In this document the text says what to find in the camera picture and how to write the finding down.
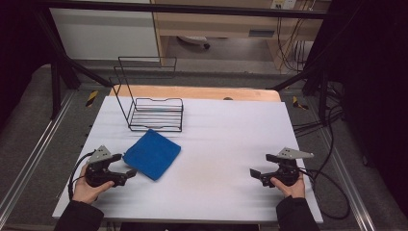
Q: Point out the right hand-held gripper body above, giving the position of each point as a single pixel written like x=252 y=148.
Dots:
x=287 y=170

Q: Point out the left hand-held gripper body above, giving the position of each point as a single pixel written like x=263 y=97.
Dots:
x=97 y=173

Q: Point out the blue cloth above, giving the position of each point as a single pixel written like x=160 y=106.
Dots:
x=152 y=154

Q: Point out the person's right hand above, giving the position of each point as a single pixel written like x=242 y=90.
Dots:
x=292 y=189

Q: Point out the person's left hand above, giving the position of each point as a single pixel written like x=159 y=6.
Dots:
x=85 y=191

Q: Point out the white table sheet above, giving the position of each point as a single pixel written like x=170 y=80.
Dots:
x=218 y=144

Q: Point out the yellow black tape strip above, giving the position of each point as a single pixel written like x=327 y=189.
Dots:
x=299 y=104
x=91 y=97

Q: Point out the small dark object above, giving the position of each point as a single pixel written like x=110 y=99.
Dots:
x=228 y=98

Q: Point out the white cabinet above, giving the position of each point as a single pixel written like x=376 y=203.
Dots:
x=102 y=35

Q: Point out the black curtain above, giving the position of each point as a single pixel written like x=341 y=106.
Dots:
x=19 y=48
x=375 y=80

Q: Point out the chair base with caster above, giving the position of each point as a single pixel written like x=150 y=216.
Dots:
x=194 y=40

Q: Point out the wooden desk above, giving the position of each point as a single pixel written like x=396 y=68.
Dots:
x=218 y=24

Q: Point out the aluminium rail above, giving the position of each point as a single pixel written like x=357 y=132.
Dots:
x=35 y=150
x=349 y=183

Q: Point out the black metal frame stand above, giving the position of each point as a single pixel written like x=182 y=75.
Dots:
x=56 y=86
x=323 y=96

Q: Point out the wall power socket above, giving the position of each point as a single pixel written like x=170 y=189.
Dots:
x=284 y=4

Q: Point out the black horizontal frame bar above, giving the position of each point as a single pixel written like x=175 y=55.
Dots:
x=192 y=9

